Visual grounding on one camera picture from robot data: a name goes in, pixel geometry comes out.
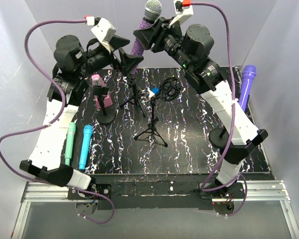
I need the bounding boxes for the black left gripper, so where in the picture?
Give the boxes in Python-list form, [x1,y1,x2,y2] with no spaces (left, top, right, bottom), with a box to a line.
[77,35,144,78]

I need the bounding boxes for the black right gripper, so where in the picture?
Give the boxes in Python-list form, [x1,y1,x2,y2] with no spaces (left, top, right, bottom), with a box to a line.
[133,17,192,72]

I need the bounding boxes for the glitter purple silver-head microphone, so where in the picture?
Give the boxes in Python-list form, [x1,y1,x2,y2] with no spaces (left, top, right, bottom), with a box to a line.
[131,0,162,56]

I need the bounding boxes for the black tripod stand with ring clamp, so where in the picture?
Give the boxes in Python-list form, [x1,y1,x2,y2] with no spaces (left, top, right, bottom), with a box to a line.
[134,96,168,147]

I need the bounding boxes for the mint green microphone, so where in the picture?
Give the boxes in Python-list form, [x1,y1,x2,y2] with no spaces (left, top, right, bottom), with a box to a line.
[65,122,76,166]

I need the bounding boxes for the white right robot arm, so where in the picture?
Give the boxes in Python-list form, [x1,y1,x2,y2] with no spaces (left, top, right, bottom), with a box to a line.
[134,17,268,198]

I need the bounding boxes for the black round-base clip stand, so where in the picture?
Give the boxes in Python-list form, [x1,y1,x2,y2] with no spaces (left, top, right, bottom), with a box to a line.
[93,85,116,125]

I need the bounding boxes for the cyan blue microphone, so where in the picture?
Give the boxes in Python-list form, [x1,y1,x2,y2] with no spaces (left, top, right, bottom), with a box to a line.
[79,125,93,170]

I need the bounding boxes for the solid purple microphone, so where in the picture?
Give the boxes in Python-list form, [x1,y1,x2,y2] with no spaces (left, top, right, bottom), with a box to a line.
[238,65,257,111]

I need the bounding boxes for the black round-base stand right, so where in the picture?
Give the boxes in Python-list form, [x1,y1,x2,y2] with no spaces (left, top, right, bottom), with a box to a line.
[208,127,229,148]

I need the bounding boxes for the blue and white block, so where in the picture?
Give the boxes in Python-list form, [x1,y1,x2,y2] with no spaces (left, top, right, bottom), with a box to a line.
[148,87,159,99]

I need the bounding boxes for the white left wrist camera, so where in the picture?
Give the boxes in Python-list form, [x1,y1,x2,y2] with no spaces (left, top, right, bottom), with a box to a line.
[91,18,116,53]

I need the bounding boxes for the black front mounting rail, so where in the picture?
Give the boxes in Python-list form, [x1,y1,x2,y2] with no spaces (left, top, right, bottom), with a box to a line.
[89,171,225,211]

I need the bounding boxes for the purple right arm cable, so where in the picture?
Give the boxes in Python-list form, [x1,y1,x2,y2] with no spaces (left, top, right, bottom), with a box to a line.
[189,1,251,217]

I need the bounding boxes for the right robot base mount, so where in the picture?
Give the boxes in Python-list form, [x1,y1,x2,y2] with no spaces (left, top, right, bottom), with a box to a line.
[195,183,248,218]

